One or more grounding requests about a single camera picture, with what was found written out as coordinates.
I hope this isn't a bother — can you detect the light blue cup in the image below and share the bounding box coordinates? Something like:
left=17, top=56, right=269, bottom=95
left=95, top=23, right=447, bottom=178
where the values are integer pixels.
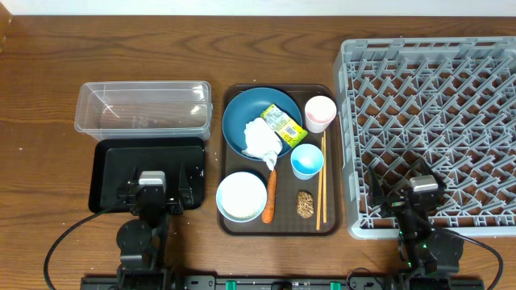
left=290, top=143, right=324, bottom=180

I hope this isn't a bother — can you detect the orange carrot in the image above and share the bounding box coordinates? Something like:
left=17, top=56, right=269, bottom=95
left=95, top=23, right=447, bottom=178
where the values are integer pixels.
left=261, top=169, right=277, bottom=224

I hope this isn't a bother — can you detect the brown textured food piece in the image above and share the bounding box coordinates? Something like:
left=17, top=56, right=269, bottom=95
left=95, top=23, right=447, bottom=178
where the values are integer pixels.
left=296, top=191, right=314, bottom=218

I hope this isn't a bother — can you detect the pink cup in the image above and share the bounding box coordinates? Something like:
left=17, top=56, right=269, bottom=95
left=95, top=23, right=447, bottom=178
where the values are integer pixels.
left=304, top=96, right=337, bottom=134

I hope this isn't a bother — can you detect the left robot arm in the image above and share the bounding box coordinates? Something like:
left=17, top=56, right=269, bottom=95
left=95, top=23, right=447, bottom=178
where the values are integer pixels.
left=112, top=164, right=192, bottom=290

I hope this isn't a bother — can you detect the black tray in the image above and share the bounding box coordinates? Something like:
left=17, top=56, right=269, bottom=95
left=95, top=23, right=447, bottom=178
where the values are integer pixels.
left=89, top=138, right=205, bottom=213

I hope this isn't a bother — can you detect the yellow green snack wrapper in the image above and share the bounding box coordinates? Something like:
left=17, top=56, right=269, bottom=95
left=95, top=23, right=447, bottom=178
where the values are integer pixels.
left=260, top=104, right=308, bottom=148

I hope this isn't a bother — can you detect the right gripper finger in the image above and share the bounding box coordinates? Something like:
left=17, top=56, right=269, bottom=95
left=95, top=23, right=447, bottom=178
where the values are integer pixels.
left=368, top=166, right=384, bottom=206
left=419, top=159, right=446, bottom=189

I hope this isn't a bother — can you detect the light blue rice bowl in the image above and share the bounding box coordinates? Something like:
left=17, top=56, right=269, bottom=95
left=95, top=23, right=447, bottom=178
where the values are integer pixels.
left=215, top=171, right=268, bottom=224

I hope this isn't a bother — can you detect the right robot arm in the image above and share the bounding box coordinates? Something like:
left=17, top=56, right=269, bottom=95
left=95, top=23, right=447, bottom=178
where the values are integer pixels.
left=368, top=160, right=464, bottom=289

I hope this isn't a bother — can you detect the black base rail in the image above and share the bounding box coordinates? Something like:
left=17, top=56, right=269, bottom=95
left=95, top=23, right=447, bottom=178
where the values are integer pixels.
left=79, top=274, right=485, bottom=290

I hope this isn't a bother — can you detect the white napkin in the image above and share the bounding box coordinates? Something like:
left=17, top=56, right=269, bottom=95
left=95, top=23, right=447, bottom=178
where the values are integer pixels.
left=242, top=118, right=283, bottom=171

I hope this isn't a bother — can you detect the wooden chopstick left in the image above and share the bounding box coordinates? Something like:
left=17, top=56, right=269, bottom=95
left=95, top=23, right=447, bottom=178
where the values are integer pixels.
left=316, top=137, right=324, bottom=231

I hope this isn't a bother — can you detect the brown serving tray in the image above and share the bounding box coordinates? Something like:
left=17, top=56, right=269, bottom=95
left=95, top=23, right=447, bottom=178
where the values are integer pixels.
left=218, top=84, right=343, bottom=236

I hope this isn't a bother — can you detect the dark blue plate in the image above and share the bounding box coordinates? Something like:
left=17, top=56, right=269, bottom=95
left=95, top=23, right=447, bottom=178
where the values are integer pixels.
left=222, top=87, right=303, bottom=161

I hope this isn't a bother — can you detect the grey dishwasher rack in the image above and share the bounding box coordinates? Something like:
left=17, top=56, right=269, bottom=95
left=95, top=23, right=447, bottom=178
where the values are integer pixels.
left=333, top=36, right=515, bottom=239

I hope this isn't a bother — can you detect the clear plastic bin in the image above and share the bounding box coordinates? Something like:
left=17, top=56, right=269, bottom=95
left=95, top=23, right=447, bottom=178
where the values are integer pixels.
left=74, top=81, right=213, bottom=141

